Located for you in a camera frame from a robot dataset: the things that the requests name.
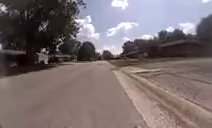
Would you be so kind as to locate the round dark tree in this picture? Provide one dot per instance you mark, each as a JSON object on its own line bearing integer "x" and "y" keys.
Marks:
{"x": 86, "y": 50}

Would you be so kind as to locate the row of trees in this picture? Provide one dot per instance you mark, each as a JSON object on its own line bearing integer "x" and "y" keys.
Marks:
{"x": 194, "y": 31}

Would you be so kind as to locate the white structure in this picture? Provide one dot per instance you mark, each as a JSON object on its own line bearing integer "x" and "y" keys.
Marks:
{"x": 43, "y": 57}

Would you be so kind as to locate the long dark low house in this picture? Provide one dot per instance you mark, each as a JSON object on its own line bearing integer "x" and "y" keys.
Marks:
{"x": 184, "y": 48}

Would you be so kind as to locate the group of dark trees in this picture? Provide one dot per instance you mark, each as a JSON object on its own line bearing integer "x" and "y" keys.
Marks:
{"x": 34, "y": 23}

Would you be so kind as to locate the wide concrete driveway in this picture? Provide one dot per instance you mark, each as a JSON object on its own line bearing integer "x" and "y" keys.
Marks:
{"x": 187, "y": 80}

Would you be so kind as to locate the pale concrete kerb strip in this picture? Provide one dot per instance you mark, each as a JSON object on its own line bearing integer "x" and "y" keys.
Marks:
{"x": 154, "y": 103}

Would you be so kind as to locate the grey asphalt road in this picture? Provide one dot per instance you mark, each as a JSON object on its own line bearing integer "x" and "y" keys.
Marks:
{"x": 70, "y": 96}

